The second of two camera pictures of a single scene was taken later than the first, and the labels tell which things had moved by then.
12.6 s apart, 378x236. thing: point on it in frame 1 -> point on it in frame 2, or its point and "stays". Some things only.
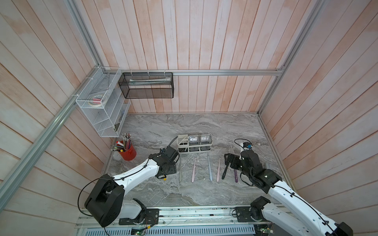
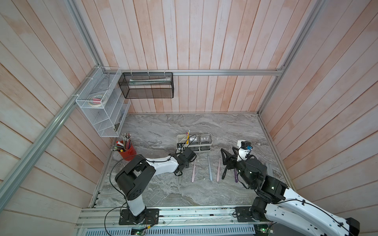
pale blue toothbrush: [210, 170] stays
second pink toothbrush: [217, 175] stays
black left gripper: [173, 169] -> [187, 165]
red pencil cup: [130, 154] stays
